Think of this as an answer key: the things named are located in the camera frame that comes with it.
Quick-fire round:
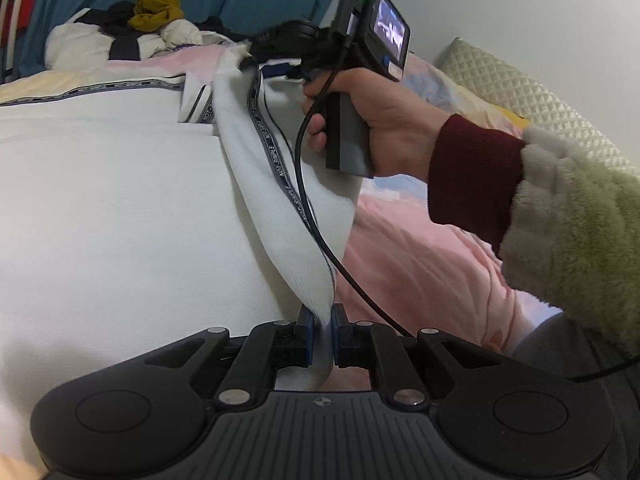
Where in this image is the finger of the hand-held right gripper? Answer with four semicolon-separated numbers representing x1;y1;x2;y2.
261;61;304;81

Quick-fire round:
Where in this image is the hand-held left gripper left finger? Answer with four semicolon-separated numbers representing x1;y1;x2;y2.
142;304;317;413

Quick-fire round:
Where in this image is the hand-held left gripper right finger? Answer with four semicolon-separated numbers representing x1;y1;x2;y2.
331;303;505;411

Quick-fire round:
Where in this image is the person's right forearm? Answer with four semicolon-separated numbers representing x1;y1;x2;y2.
427;114;640;356

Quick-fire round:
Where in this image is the pile of clothes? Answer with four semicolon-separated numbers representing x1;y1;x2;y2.
45;7;201;72

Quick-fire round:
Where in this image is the person's right hand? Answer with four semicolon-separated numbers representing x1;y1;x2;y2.
301;66;451;183

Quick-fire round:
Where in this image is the beige crumpled clothing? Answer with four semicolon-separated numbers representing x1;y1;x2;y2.
160;19;251;52

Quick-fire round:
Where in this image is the pastel tie-dye blanket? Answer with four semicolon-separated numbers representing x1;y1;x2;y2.
0;40;566;396

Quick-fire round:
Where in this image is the mustard yellow garment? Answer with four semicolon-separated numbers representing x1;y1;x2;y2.
127;0;185;33

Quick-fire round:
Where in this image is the black garment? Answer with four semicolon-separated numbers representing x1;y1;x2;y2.
77;1;147;59

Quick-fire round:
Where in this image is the cream quilted pillow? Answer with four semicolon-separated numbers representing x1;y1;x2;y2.
437;36;640;178

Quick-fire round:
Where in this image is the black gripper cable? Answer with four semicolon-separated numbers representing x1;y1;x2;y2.
294;10;640;382

